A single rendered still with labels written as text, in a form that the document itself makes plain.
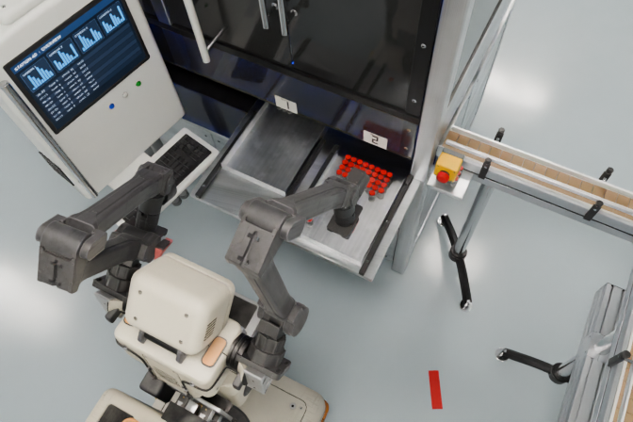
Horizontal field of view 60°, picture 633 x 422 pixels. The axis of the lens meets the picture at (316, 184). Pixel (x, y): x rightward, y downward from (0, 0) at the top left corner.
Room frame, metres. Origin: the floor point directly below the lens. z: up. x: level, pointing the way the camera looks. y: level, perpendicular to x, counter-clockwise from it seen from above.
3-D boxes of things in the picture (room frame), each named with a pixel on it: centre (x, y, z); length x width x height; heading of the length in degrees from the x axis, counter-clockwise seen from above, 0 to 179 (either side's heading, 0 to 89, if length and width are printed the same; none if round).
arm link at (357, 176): (0.71, -0.08, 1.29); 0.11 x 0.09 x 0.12; 146
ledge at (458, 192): (0.95, -0.47, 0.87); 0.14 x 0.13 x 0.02; 147
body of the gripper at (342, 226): (0.67, -0.07, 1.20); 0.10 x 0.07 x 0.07; 147
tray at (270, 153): (1.14, 0.13, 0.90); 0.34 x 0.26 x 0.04; 147
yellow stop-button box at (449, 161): (0.92, -0.43, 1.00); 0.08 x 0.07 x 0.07; 147
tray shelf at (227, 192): (0.98, 0.02, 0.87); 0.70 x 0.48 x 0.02; 57
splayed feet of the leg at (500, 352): (0.39, -0.93, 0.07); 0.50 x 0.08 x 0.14; 57
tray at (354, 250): (0.86, -0.10, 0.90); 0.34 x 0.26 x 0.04; 147
